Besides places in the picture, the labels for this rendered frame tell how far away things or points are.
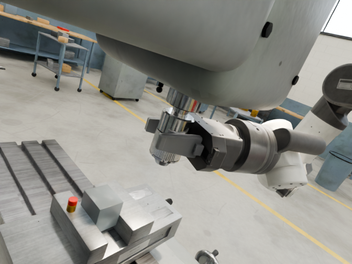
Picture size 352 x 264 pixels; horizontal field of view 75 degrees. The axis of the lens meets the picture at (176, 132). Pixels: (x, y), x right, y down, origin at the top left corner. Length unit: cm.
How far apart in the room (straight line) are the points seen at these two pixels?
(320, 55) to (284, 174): 766
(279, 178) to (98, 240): 32
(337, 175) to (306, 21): 482
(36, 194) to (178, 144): 47
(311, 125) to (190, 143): 43
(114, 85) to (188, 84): 466
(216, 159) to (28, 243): 35
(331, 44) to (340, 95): 745
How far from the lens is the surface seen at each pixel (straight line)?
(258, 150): 37
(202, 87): 18
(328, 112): 66
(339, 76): 65
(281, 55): 25
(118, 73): 478
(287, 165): 43
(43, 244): 49
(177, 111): 30
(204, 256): 107
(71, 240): 48
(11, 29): 693
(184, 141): 30
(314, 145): 44
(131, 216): 50
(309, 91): 790
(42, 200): 67
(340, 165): 499
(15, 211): 65
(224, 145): 30
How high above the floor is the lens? 134
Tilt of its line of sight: 18 degrees down
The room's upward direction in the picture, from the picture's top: 20 degrees clockwise
